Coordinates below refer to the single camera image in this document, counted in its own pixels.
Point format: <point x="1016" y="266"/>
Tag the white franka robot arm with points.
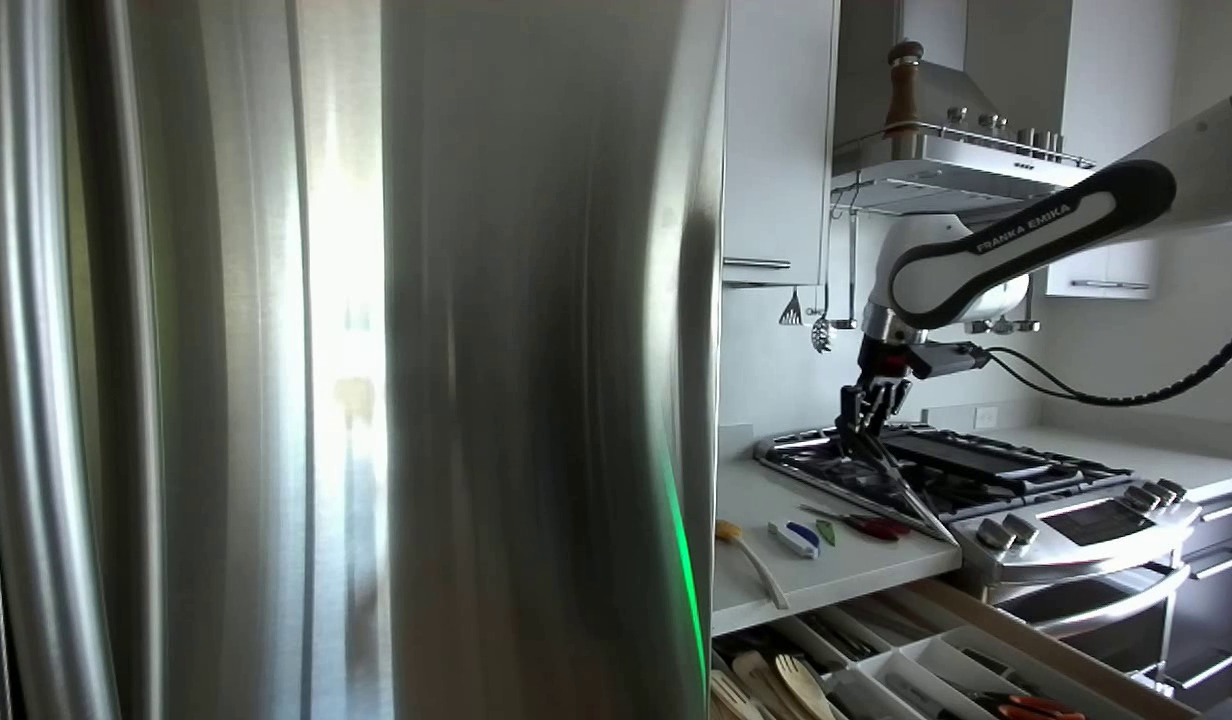
<point x="930" y="272"/>

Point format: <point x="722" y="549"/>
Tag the wooden pepper mill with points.
<point x="906" y="86"/>

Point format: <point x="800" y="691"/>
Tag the white blue marker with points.
<point x="796" y="539"/>

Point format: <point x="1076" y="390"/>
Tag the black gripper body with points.
<point x="877" y="390"/>

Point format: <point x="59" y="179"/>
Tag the white cutlery tray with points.
<point x="891" y="665"/>

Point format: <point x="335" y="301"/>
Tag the steel range hood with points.
<point x="991" y="104"/>

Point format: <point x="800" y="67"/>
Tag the stainless steel stove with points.
<point x="1091" y="549"/>

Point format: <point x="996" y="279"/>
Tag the wooden kitchen drawer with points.
<point x="945" y="605"/>

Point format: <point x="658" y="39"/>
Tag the stainless steel refrigerator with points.
<point x="358" y="357"/>

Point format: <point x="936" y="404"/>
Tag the wooden spoon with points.
<point x="807" y="685"/>

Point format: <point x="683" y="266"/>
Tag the white upper cabinet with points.
<point x="779" y="136"/>

